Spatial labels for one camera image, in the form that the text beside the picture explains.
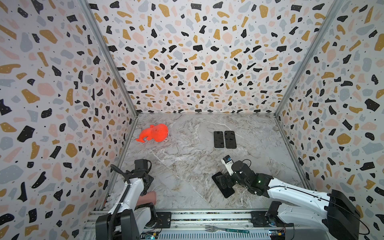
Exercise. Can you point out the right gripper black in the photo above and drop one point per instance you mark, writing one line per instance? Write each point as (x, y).
(227, 181)

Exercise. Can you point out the pink phone case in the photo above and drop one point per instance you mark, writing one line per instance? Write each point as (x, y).
(150, 197)

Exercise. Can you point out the silver fork green handle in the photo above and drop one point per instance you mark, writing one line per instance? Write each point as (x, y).
(214, 229)

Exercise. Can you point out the left circuit board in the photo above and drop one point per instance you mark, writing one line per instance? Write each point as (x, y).
(149, 236)

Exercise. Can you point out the red plush toy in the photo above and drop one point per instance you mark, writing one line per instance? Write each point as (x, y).
(157, 133)

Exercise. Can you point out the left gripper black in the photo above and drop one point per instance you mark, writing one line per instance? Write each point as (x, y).
(149, 178)

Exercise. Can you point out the black phone case camera cutout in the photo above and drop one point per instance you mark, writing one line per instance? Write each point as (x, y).
(230, 140)

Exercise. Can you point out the aluminium rail frame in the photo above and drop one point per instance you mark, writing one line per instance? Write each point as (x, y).
(190, 225)

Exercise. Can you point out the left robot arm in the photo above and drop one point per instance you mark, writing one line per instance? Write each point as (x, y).
(127, 220)

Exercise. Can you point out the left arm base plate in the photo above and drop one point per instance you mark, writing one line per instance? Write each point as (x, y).
(161, 220)

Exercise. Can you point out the circuit board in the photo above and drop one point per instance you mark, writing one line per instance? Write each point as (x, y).
(277, 235)
(149, 236)

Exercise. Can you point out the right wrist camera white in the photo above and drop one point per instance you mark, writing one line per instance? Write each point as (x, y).
(228, 162)

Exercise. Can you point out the light blue phone case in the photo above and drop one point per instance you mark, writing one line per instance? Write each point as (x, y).
(219, 141)

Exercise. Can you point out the black phone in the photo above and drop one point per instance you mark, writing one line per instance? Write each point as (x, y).
(220, 181)

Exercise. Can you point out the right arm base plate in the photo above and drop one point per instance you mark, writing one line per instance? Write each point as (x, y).
(266, 219)

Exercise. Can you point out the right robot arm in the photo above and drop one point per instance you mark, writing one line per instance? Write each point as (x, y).
(291, 205)

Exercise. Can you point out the right circuit board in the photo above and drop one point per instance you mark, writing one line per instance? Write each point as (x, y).
(277, 235)

